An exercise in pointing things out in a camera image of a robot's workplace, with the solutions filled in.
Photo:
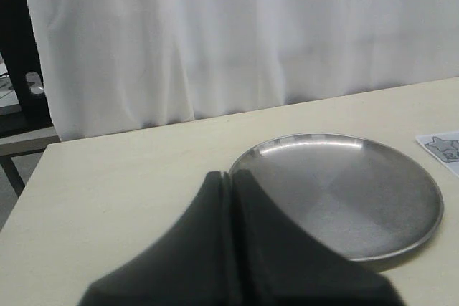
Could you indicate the black frame post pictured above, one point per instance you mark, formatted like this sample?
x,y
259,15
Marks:
x,y
20,55

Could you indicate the paper number game board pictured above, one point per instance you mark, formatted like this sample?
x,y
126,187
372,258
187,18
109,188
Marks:
x,y
443,147

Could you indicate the white backdrop curtain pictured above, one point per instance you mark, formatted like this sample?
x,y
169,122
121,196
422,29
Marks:
x,y
111,66

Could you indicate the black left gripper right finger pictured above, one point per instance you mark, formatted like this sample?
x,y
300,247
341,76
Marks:
x,y
280,264

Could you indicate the round steel plate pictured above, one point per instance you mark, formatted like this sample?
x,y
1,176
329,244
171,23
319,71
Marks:
x,y
364,200

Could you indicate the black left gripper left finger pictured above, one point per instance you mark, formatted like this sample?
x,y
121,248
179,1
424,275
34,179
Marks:
x,y
193,263

